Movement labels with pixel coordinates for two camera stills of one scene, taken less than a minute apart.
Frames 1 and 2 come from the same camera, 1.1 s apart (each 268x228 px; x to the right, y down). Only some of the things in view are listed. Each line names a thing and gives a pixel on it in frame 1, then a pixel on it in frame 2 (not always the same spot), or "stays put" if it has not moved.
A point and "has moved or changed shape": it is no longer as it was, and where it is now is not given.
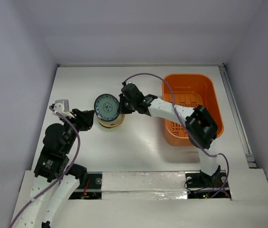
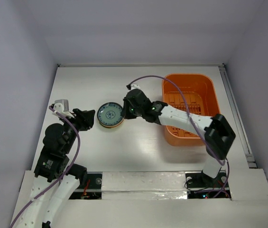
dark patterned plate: x=106 y=107 has moved or changed shape
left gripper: x=88 y=117 stays put
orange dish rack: x=190 y=90 stays put
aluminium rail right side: x=251 y=158 stays put
